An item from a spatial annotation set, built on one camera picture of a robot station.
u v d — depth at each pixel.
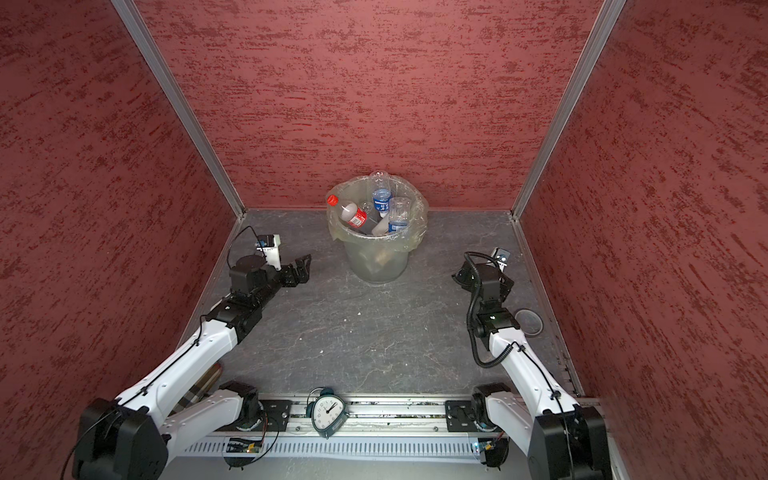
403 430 0.73
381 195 0.92
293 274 0.72
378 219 0.98
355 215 0.87
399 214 0.90
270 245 0.69
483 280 0.61
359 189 0.92
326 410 0.72
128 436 0.38
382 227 0.94
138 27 0.73
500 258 0.70
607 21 0.72
